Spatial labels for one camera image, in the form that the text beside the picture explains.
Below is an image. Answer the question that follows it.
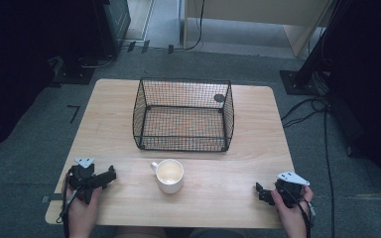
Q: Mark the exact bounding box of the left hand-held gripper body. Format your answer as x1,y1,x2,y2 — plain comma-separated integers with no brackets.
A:
66,157,109,205

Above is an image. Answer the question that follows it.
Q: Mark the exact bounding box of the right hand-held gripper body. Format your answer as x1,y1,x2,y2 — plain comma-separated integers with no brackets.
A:
270,171,311,209

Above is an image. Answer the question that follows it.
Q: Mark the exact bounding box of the person's right hand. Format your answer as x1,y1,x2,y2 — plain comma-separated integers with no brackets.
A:
270,184,315,238

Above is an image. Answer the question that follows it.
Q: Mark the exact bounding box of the person's left hand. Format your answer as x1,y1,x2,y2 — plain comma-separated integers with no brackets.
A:
65,185,104,238

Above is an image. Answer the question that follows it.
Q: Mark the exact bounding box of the grey tape strip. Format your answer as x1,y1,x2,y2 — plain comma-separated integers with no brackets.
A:
41,193,64,204

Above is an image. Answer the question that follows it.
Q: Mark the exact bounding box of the white cup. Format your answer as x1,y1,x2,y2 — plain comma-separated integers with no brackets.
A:
150,159,186,195

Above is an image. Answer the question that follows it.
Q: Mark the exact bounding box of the black metal stand base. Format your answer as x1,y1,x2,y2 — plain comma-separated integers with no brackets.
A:
279,68,331,97
49,55,97,88

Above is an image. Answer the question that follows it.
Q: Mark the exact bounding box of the dark curtain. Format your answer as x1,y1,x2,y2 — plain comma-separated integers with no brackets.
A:
0,0,107,157
320,0,381,201

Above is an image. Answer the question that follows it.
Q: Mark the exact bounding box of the dark equipment cabinet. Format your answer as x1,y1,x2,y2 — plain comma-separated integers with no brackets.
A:
92,0,132,58

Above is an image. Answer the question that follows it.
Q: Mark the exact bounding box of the beige wooden cabinet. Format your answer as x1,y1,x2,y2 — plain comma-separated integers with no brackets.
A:
182,0,335,59

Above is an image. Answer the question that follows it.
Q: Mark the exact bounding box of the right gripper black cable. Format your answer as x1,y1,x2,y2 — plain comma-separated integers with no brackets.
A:
286,187,316,238

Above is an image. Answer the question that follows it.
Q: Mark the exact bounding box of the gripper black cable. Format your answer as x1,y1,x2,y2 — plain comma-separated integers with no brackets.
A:
56,167,79,238
286,187,316,238

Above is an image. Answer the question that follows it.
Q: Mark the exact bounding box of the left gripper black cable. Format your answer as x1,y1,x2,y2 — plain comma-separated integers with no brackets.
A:
56,167,79,238

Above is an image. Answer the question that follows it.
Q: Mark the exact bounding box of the long black floor cable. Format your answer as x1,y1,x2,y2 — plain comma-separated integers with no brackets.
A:
322,107,336,238

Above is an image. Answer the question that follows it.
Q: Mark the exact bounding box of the black wire mesh basket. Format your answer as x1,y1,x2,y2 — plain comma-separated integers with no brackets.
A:
132,76,236,154

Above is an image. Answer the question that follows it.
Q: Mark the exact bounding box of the thin black hanging cable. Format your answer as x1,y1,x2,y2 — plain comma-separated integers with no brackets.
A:
173,0,206,52

